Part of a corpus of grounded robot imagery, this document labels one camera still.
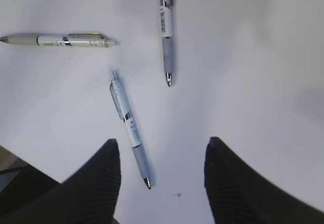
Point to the grey grip pen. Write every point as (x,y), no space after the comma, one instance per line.
(166,25)

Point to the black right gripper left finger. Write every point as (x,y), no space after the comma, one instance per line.
(88,196)

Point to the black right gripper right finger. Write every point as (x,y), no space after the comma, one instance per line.
(239,194)

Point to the blue clear grey-grip pen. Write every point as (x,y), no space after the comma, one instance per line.
(125,114)

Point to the beige grip pen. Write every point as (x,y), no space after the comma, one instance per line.
(95,40)

